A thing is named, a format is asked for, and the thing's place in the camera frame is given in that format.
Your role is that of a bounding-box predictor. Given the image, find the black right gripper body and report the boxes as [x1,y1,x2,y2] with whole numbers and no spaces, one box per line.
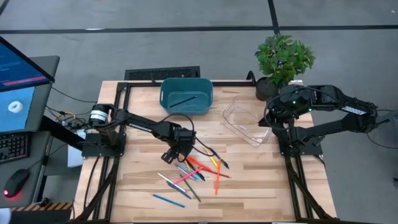
[264,85,299,124]

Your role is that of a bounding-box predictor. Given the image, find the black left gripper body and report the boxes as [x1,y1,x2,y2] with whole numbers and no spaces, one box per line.
[169,126,197,154]

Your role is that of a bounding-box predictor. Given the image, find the orange-red marker pen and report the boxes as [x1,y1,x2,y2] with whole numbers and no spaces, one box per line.
[186,156,213,172]

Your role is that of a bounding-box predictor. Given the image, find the purple translucent pen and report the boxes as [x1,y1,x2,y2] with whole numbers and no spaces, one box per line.
[175,164,197,182]

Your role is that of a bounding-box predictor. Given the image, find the black pen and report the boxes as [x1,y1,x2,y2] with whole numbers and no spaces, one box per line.
[208,149,230,170]
[185,159,206,182]

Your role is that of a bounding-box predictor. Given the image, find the white pen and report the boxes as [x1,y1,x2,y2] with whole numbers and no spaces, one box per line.
[157,172,187,193]

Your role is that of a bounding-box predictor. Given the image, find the yellow highlighter pen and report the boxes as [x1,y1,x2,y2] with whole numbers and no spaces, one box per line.
[202,146,220,168]

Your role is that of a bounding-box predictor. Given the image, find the green pencil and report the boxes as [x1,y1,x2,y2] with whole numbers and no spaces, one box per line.
[179,173,201,203]

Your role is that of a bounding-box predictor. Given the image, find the dark teal pen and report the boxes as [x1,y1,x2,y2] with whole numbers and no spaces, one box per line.
[166,181,193,200]

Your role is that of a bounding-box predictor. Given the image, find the red pencil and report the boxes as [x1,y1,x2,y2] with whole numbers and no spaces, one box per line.
[201,167,232,179]

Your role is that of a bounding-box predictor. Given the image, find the orange pencil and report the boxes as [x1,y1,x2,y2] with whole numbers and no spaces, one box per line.
[215,159,222,195]

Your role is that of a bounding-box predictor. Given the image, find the blue pencil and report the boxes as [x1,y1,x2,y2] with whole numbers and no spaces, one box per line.
[151,194,186,208]

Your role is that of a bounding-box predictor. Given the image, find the black plant pot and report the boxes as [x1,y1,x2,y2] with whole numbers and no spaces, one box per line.
[255,77,280,102]

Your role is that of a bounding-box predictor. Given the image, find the clear plastic bin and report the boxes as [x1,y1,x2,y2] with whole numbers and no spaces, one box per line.
[221,95,274,147]

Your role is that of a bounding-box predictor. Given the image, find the black pencil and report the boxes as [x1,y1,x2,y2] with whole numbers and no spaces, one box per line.
[169,95,198,109]

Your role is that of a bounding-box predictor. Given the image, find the green leafy plant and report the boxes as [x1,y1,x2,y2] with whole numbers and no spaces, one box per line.
[254,33,317,86]

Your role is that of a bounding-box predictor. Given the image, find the teal plastic bin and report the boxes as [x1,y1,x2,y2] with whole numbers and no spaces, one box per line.
[159,77,214,116]

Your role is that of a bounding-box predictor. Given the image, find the black floor vent grille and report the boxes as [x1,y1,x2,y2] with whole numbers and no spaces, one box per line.
[124,65,201,81]

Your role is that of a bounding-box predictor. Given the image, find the white box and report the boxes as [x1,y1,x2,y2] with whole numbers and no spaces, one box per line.
[67,130,86,169]

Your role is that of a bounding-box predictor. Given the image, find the grey desk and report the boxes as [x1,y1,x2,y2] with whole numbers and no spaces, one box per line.
[0,55,60,208]

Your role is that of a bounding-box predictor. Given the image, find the yellow black hazard tape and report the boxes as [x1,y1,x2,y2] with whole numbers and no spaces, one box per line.
[11,202,74,212]

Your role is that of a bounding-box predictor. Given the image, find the black computer mouse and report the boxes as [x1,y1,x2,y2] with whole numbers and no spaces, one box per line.
[2,168,31,199]

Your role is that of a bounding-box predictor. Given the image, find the black keyboard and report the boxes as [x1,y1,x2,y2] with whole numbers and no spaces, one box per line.
[0,132,31,165]

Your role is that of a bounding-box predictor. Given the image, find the white tape roll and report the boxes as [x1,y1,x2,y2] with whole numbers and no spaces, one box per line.
[7,101,24,113]

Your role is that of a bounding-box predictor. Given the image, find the computer monitor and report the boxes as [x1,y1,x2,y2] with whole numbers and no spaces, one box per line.
[0,35,56,93]

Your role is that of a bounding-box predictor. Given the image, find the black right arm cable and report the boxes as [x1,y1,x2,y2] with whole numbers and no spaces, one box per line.
[263,86,312,131]

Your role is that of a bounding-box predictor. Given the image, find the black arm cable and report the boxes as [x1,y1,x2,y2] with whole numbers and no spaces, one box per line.
[263,86,312,131]
[158,113,219,157]

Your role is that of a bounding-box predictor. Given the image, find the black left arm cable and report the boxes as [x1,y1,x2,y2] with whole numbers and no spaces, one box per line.
[158,113,219,157]

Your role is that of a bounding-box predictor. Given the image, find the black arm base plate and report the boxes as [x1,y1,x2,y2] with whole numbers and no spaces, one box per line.
[81,132,127,158]
[278,130,324,156]

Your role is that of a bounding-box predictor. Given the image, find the black aluminium table frame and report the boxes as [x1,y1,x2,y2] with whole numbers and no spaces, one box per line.
[71,80,336,224]

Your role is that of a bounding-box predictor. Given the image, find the black floor cable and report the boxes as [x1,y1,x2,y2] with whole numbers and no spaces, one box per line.
[366,108,398,150]

